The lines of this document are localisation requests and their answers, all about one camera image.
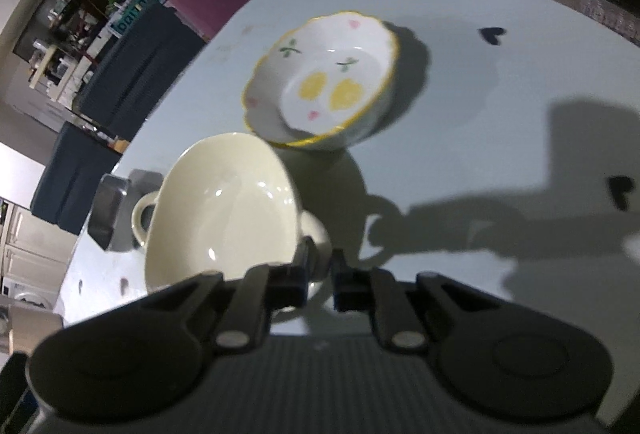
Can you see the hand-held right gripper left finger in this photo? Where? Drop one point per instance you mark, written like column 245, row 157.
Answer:
column 292, row 286

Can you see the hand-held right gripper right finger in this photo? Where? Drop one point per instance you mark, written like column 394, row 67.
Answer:
column 350, row 291

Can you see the floral scalloped bowl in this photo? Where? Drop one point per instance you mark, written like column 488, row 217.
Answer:
column 325, row 64

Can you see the dark blue chair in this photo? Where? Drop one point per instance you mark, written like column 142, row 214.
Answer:
column 70, row 179
column 140, row 69

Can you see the white kitchen base cabinet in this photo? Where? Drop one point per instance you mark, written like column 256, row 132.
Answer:
column 30, row 244

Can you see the teal sign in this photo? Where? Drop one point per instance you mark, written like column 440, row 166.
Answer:
column 135, row 11

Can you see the cream shelf rack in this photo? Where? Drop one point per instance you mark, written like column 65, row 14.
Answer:
column 47, row 69

